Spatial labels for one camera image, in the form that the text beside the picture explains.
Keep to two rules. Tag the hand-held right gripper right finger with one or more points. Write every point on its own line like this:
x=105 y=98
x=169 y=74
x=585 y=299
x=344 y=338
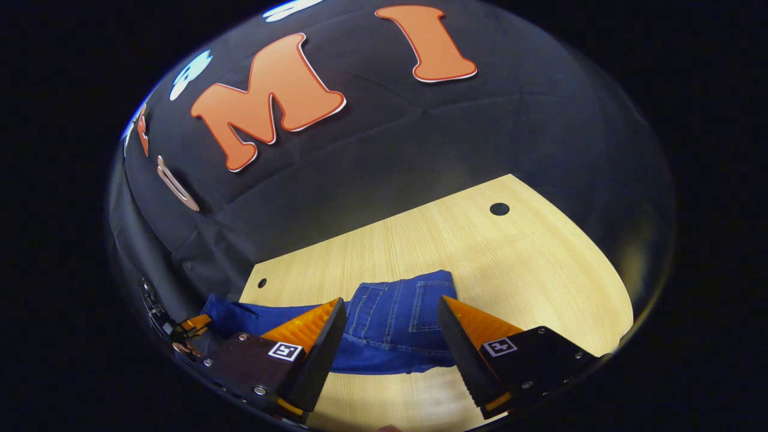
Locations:
x=465 y=360

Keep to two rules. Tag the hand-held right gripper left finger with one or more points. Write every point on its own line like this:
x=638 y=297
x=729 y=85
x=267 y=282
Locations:
x=318 y=360

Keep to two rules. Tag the black backdrop cloth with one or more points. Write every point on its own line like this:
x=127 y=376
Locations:
x=420 y=138

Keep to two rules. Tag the blue jeans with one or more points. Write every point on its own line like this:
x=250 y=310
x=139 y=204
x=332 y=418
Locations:
x=390 y=324

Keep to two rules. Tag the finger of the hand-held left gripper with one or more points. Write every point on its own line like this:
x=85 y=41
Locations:
x=197 y=325

